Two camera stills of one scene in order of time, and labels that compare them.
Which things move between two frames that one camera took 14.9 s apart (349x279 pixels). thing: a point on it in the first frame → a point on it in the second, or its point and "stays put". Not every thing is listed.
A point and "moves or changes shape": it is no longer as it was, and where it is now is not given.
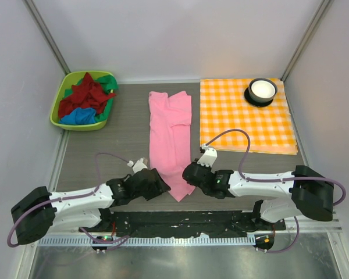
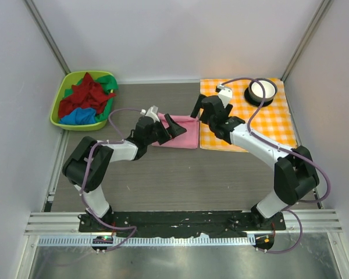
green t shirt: x=109 y=83 stays put
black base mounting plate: x=185 y=223 stays put
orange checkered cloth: x=223 y=107 stays put
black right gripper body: x=193 y=175 → x=205 y=104
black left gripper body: x=150 y=183 → x=164 y=132
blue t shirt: x=79 y=116 stays put
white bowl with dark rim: x=261 y=92 stays put
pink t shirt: x=170 y=121 moves or changes shape
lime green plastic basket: x=69 y=79 stays put
